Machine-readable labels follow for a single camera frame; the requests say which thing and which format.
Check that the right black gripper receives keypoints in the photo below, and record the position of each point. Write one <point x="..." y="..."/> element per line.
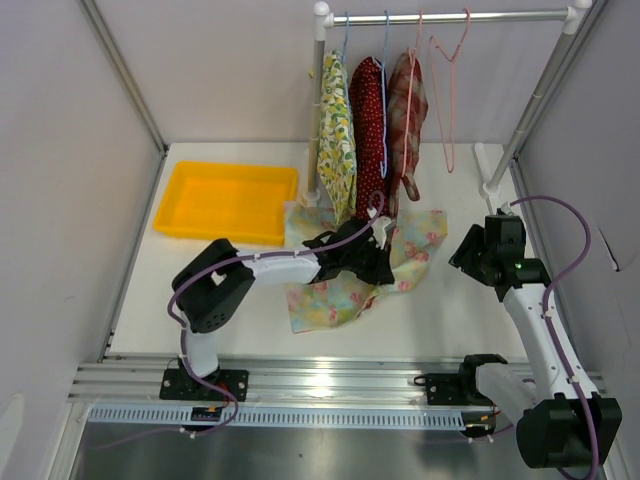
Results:
<point x="470" y="248"/>

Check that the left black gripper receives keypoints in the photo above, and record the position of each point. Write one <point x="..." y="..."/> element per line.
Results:
<point x="373" y="255"/>

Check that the pastel floral cloth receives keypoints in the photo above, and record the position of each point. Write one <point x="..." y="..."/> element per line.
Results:
<point x="331" y="304"/>

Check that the red plaid skirt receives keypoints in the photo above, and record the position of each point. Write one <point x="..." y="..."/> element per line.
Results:
<point x="396" y="112"/>

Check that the pink wire hanger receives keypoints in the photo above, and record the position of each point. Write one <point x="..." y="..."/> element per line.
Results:
<point x="412" y="53"/>
<point x="447" y="134"/>

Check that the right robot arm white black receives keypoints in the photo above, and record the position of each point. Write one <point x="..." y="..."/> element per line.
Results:
<point x="560" y="418"/>

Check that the lemon print skirt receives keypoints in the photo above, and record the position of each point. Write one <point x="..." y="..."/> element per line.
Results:
<point x="336" y="164"/>

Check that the red polka dot skirt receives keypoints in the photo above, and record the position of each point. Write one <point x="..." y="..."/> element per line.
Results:
<point x="368" y="112"/>

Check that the yellow plastic tray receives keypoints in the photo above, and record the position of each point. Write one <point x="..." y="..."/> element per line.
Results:
<point x="243" y="203"/>

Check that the metal clothes rack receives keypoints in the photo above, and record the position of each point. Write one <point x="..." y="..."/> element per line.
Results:
<point x="573" y="18"/>

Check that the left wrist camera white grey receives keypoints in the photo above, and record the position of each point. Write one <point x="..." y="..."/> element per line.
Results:
<point x="382" y="231"/>

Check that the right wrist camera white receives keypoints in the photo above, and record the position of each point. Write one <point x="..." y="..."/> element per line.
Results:
<point x="506" y="211"/>

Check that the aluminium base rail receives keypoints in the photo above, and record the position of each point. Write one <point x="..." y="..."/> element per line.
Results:
<point x="315" y="382"/>

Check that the blue wire hanger right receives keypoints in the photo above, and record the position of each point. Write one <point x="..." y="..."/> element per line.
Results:
<point x="385" y="162"/>

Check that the blue wire hanger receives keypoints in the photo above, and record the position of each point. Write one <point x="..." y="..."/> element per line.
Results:
<point x="385" y="162"/>
<point x="345" y="65"/>

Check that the blue wire hanger left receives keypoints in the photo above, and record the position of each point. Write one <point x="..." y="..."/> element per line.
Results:
<point x="345" y="65"/>

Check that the slotted cable duct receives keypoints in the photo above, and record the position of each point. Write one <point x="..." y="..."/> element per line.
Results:
<point x="412" y="419"/>

